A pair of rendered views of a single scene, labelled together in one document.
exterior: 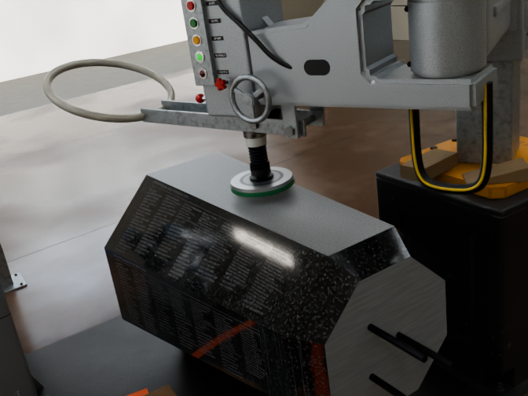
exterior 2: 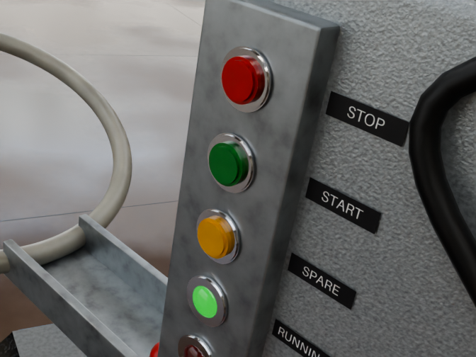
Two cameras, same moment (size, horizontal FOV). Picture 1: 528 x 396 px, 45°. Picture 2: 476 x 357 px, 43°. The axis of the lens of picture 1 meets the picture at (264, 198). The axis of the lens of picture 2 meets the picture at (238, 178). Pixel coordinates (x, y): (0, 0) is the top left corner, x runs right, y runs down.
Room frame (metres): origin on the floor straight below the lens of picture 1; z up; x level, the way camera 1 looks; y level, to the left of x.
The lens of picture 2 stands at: (1.68, 0.13, 1.57)
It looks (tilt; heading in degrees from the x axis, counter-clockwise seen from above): 27 degrees down; 0
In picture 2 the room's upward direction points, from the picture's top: 10 degrees clockwise
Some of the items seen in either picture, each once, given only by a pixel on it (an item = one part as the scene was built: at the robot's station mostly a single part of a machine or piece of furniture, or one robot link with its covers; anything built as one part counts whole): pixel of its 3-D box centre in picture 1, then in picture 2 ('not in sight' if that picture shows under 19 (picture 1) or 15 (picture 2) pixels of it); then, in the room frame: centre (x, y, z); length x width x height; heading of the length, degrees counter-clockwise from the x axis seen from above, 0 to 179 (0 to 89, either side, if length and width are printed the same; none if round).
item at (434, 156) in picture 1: (429, 165); not in sight; (2.14, -0.60, 0.81); 0.20 x 0.10 x 0.05; 127
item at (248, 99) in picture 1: (257, 96); not in sight; (1.89, -0.02, 1.20); 0.15 x 0.10 x 0.15; 52
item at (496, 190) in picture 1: (488, 159); not in sight; (2.22, -0.85, 0.76); 0.49 x 0.49 x 0.05; 29
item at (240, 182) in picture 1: (262, 179); not in sight; (2.05, 0.00, 0.87); 0.21 x 0.21 x 0.01
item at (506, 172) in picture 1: (495, 171); not in sight; (1.99, -0.78, 0.80); 0.20 x 0.10 x 0.05; 80
